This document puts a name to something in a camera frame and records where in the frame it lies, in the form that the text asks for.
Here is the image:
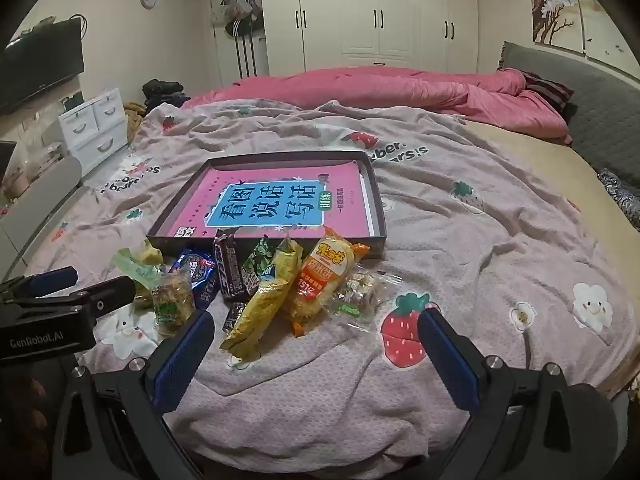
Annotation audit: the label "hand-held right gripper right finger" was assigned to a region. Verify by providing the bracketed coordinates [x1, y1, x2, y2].
[419, 308, 576, 480]

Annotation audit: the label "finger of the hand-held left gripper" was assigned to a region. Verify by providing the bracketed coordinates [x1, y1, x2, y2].
[30, 276, 137, 321]
[0, 266, 79, 306]

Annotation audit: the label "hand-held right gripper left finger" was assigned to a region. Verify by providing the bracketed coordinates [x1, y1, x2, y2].
[52, 309, 216, 480]

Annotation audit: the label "pale green pastry packet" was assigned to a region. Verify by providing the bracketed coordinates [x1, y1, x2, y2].
[112, 242, 166, 291]

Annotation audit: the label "clear brown cake packet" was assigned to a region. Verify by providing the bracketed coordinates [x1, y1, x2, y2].
[150, 267, 197, 338]

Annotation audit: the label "pale yellow pastry packet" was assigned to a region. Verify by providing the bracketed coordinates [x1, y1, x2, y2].
[137, 239, 164, 266]

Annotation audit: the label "small dark chocolate packet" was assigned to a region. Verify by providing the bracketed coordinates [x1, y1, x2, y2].
[222, 302, 247, 333]

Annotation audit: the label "blue cookie packet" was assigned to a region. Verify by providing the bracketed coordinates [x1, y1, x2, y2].
[170, 249, 221, 311]

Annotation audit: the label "long yellow-green snack packet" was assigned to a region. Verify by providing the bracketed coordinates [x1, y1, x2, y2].
[220, 237, 304, 360]

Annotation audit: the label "dark chocolate bar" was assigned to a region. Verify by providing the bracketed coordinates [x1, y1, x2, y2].
[214, 229, 251, 303]

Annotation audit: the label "clear nougat packet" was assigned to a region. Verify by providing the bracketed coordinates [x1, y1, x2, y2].
[335, 270, 401, 318]

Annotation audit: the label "green pea snack packet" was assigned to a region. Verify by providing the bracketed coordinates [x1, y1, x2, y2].
[240, 236, 276, 281]

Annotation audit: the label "orange and yellow snack packet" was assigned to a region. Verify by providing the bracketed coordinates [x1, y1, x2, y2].
[286, 226, 371, 337]

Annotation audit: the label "dark shallow box tray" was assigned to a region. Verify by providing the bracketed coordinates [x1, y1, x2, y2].
[146, 150, 388, 261]

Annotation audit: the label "person's left hand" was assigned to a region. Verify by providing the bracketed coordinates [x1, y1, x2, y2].
[17, 376, 51, 461]

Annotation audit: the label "pink strawberry printed blanket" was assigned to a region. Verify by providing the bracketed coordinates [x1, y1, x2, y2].
[15, 99, 640, 476]

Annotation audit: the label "white drawer box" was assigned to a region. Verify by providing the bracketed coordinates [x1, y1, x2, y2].
[58, 87, 130, 178]

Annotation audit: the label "pink and blue book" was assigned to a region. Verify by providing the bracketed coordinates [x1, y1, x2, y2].
[162, 162, 376, 241]

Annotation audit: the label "tan fuzzy cloth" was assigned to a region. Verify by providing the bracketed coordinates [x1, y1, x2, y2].
[122, 102, 148, 146]

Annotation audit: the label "dark clothes pile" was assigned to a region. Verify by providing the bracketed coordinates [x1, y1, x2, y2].
[142, 79, 191, 111]

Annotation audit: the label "black television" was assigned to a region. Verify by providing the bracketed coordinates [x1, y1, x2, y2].
[0, 20, 85, 116]

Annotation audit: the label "beige bed sheet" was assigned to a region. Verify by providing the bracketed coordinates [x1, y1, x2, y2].
[465, 120, 640, 401]

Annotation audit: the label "dark patterned cloth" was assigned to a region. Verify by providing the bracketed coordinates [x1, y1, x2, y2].
[597, 169, 640, 231]

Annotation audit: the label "pink quilt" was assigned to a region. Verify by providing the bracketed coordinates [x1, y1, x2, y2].
[182, 66, 573, 145]

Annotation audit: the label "dark striped pillow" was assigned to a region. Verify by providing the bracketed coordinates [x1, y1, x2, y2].
[522, 71, 575, 113]

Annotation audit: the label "hanging clothes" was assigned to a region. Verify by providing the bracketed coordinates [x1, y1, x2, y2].
[222, 0, 265, 78]

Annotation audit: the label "white wardrobe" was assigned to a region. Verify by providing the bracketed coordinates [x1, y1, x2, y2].
[177, 0, 501, 88]

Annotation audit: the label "flower wall poster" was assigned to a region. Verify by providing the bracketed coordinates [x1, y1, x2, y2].
[525, 0, 640, 68]

